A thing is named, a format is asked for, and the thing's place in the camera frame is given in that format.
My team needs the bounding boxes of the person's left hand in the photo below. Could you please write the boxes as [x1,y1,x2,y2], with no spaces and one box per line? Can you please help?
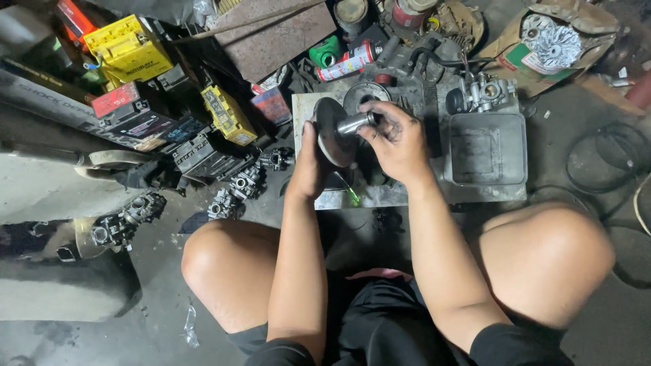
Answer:
[286,120,335,202]

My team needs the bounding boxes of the person's right hand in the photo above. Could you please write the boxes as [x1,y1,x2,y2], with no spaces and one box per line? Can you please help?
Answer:
[356,100,436,187]

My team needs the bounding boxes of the silver metal sleeve bushing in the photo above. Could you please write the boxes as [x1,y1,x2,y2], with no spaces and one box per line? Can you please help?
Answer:
[336,111,380,137]

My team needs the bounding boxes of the round metal pulley disc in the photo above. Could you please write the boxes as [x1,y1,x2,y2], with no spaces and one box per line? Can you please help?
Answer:
[312,97,363,168]

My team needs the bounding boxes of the round pulley face with hole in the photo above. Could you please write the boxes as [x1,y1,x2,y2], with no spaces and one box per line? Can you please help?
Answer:
[343,81,392,116]

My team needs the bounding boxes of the white and red spray can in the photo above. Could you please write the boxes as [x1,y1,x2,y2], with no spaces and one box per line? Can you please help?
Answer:
[316,40,385,83]

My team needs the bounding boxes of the dirty metal work board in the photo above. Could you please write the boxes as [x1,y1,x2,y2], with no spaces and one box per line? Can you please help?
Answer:
[291,76,529,210]

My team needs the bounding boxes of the green plastic cap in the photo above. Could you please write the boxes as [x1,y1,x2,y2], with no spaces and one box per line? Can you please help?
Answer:
[308,35,343,69]

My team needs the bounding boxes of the red tin can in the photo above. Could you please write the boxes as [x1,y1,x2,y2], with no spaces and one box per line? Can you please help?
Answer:
[390,0,439,30]

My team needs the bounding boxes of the grey metal tray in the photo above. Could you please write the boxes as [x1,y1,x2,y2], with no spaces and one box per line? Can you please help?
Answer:
[442,112,529,187]

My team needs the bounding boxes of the dirty round tin can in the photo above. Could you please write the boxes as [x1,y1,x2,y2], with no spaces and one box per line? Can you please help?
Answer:
[333,0,370,39]

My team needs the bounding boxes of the red and blue small box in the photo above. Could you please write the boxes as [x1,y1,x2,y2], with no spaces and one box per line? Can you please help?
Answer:
[250,86,292,126]

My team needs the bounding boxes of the small dark carburetor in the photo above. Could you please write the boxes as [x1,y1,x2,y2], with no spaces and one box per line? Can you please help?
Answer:
[258,147,296,172]

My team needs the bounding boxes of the torn cardboard box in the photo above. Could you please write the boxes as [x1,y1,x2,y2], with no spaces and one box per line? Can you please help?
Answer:
[477,0,622,98]

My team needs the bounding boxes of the brown rusty metal plate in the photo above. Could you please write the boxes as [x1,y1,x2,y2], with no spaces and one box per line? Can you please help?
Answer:
[210,0,338,85]

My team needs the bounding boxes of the silver carburetor with round bore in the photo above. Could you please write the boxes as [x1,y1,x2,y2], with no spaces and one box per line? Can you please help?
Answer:
[227,165,266,200]

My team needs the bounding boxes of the small yellow battery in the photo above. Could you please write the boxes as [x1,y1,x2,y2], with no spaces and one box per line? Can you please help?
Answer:
[200,84,258,147]

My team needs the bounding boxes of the silver finned metal part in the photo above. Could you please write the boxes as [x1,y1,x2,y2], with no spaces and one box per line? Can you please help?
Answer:
[520,13,584,70]

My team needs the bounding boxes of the black rubber drive belt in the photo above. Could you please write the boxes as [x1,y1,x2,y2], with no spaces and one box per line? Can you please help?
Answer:
[566,121,651,195]

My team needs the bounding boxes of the black ribbed battery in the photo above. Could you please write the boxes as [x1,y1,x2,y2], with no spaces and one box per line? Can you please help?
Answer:
[172,132,251,182]

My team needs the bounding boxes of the person's black shorts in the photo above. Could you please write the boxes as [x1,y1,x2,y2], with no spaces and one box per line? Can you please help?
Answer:
[226,274,576,366]

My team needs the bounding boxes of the person's right leg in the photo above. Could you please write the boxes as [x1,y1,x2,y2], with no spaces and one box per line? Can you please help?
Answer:
[469,201,616,331]

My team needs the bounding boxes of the person's leg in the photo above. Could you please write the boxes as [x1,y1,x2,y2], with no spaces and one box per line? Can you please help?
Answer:
[469,201,616,331]
[181,219,285,347]

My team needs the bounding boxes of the person's left leg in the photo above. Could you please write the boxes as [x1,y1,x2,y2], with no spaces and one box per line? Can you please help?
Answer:
[181,219,285,347]

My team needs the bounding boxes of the black battery with glossy label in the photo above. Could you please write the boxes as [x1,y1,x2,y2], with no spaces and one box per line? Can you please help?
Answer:
[108,112,177,151]

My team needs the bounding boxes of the large yellow battery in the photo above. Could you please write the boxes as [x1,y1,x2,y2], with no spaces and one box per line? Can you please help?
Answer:
[83,14,175,85]

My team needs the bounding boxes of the black battery with red label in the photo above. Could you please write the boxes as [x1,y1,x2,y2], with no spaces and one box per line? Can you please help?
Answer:
[91,81,152,129]

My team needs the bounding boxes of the large dirty carburetor assembly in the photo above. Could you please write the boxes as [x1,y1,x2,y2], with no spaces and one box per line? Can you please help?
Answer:
[91,190,168,251]

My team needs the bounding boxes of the clear plastic wrapper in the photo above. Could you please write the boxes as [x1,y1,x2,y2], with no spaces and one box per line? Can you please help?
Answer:
[182,303,200,349]

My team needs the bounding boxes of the grey exhaust pipe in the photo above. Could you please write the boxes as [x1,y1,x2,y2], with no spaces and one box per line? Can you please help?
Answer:
[0,141,153,169]

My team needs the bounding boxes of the long black printed box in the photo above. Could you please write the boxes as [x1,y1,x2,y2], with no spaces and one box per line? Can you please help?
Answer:
[0,57,171,153]

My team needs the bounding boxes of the black rubber hose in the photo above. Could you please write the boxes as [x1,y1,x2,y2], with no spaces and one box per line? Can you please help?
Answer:
[406,47,497,73]

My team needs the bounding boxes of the green handled screwdriver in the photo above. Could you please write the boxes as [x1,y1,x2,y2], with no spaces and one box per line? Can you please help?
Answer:
[333,171,361,207]

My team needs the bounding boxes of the pale cable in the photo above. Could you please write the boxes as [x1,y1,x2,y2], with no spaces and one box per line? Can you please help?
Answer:
[632,172,651,238]

